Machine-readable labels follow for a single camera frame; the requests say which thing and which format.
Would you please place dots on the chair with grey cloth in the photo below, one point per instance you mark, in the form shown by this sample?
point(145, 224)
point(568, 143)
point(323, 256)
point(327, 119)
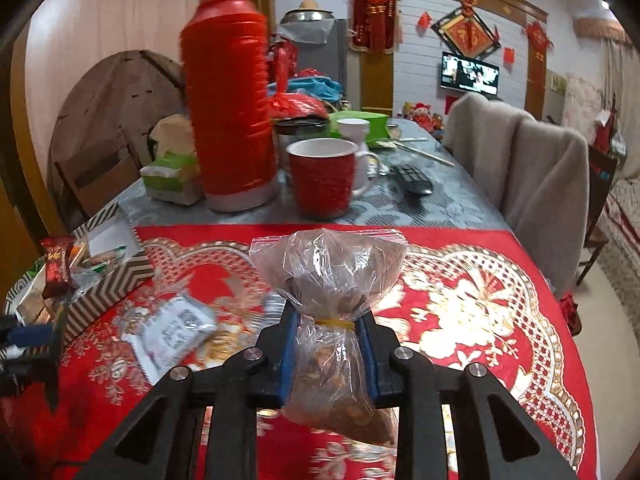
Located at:
point(540, 180)

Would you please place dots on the dark red candy packet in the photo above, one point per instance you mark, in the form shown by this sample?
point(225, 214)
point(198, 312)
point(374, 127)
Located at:
point(57, 265)

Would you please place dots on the wooden folding chair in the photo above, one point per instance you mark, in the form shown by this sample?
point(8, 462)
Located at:
point(95, 180)

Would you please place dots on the chopsticks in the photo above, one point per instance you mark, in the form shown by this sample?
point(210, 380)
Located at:
point(425, 154)

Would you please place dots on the green plastic container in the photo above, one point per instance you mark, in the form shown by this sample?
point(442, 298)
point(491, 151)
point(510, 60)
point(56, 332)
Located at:
point(372, 125)

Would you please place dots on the red and gold table mat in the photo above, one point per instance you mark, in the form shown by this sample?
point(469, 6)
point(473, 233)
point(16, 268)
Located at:
point(475, 300)

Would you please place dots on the red plastic bag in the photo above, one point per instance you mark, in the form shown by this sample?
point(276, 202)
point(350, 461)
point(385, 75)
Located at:
point(295, 105)

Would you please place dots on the red plush toy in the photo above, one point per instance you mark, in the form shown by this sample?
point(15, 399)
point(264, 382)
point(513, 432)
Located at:
point(425, 116)

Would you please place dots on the red mug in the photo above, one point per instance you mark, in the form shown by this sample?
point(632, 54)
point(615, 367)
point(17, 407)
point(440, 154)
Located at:
point(322, 185)

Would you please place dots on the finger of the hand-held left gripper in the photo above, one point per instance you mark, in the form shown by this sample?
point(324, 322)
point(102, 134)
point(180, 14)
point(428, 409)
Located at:
point(30, 336)
point(25, 355)

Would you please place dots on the clear bag of brown nuts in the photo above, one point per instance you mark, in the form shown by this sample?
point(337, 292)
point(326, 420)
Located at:
point(325, 270)

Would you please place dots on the sofa with patterned cover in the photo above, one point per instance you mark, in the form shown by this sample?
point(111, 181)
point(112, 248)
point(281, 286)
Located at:
point(625, 240)

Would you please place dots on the dark wooden chair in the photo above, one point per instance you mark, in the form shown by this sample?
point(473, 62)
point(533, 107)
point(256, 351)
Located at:
point(602, 185)

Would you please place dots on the brown paper bag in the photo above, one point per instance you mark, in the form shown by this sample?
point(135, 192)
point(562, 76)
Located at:
point(172, 132)

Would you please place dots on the striped cardboard box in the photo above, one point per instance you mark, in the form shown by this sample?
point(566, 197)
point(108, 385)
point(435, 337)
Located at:
point(115, 270)

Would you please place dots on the small red knot decoration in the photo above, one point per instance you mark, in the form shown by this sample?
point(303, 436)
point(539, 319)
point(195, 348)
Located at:
point(539, 37)

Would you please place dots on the round wooden table top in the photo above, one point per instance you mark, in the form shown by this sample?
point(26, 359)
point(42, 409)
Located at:
point(115, 95)

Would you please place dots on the blue plastic bag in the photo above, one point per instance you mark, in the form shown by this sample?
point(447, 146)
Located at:
point(320, 87)

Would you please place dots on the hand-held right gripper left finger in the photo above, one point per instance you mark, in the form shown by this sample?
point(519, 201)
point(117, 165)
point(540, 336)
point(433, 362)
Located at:
point(287, 360)

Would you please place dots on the red seat cushion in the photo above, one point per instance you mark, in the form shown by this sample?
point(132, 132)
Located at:
point(570, 315)

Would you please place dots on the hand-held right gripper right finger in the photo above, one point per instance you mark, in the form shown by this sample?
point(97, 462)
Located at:
point(365, 360)

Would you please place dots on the wall television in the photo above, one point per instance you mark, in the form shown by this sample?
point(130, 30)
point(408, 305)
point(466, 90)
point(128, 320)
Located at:
point(470, 74)

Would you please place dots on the green tissue pack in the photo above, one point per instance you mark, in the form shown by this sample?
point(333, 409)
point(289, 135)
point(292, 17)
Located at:
point(170, 180)

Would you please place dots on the steel cup with dark lid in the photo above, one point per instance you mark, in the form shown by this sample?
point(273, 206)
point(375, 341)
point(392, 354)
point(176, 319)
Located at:
point(300, 132)

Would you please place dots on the black remote control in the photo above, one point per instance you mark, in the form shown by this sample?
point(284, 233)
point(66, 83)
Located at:
point(414, 180)

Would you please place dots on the small white cup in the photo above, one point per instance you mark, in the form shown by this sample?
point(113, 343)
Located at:
point(354, 130)

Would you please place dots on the small red flag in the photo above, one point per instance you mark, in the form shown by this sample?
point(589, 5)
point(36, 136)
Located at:
point(424, 19)
point(509, 55)

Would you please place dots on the large red knot decoration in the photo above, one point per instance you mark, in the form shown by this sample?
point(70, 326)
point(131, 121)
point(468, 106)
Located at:
point(375, 15)

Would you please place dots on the red thermos flask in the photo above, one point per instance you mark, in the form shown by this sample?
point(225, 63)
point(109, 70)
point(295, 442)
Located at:
point(227, 100)

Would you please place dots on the diamond red wall picture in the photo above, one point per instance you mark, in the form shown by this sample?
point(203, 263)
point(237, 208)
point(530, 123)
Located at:
point(466, 34)

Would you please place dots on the grey refrigerator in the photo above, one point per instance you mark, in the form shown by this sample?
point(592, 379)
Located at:
point(337, 60)

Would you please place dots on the silver snack packet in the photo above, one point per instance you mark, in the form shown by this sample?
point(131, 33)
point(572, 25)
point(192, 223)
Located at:
point(172, 330)

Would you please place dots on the steel pot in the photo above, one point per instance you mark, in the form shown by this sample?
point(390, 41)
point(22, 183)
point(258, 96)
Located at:
point(306, 12)

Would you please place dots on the beige curtain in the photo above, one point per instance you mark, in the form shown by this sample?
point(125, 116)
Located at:
point(622, 110)

